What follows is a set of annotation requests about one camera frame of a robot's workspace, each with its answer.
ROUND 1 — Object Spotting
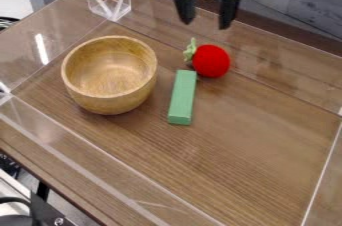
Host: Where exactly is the red knitted fruit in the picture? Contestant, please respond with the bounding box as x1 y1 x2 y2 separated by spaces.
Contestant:
183 38 231 78

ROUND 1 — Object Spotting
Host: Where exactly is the wooden bowl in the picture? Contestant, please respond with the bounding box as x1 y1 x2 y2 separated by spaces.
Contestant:
60 35 157 115

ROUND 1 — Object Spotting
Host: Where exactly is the green rectangular block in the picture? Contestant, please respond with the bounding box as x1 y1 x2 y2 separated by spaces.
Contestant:
167 70 196 125

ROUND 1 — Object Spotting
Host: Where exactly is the clear acrylic corner bracket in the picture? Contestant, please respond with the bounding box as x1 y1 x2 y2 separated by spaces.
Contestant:
86 0 132 22

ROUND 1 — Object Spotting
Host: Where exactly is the clear acrylic enclosure wall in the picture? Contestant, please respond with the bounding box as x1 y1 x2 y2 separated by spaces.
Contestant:
0 0 342 226

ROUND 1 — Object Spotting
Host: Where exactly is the black clamp with cable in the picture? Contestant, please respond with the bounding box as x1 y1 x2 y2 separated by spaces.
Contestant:
0 197 77 226

